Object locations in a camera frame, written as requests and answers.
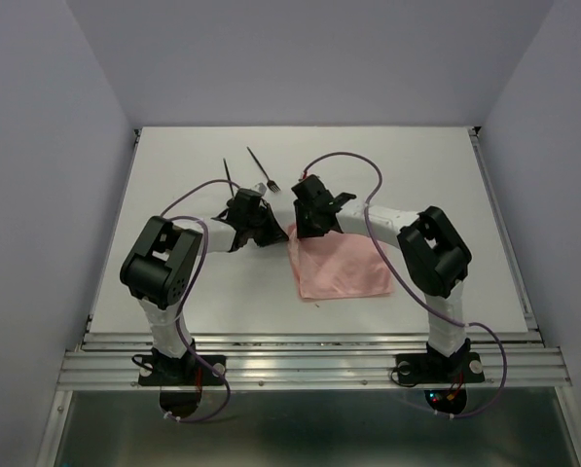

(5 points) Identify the black fork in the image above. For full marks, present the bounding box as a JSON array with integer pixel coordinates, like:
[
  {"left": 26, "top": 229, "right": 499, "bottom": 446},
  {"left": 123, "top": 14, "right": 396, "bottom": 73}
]
[{"left": 246, "top": 147, "right": 281, "bottom": 194}]

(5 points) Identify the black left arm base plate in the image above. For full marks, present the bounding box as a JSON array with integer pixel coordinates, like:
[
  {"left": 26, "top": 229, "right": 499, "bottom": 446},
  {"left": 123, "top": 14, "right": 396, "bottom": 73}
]
[{"left": 131, "top": 352, "right": 223, "bottom": 387}]

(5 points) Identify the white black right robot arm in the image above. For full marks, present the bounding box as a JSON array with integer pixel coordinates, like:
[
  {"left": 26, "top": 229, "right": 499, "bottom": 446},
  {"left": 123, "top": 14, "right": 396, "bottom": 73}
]
[{"left": 292, "top": 175, "right": 472, "bottom": 379}]

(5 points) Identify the black spoon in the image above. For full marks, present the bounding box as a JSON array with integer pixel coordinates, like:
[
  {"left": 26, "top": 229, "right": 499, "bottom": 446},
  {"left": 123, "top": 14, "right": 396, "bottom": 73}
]
[{"left": 223, "top": 158, "right": 236, "bottom": 198}]

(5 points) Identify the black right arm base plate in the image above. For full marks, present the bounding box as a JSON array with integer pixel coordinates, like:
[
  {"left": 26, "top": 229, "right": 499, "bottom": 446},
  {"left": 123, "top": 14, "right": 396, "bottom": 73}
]
[{"left": 392, "top": 352, "right": 486, "bottom": 385}]

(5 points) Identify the pink satin napkin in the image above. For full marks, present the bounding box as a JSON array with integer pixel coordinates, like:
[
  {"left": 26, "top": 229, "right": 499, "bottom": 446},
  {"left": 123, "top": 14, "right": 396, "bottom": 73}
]
[{"left": 287, "top": 224, "right": 394, "bottom": 301}]

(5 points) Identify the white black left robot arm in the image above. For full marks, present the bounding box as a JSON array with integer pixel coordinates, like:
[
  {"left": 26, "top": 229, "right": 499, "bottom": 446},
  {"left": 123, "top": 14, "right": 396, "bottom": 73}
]
[{"left": 120, "top": 188, "right": 288, "bottom": 383}]

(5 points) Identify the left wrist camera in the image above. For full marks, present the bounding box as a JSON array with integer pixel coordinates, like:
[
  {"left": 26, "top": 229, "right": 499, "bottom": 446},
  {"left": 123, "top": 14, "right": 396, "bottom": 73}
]
[{"left": 253, "top": 182, "right": 268, "bottom": 196}]

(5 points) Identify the aluminium frame rail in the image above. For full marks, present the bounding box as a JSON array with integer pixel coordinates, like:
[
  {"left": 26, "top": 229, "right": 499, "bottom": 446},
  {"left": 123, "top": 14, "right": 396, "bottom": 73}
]
[{"left": 57, "top": 330, "right": 571, "bottom": 391}]

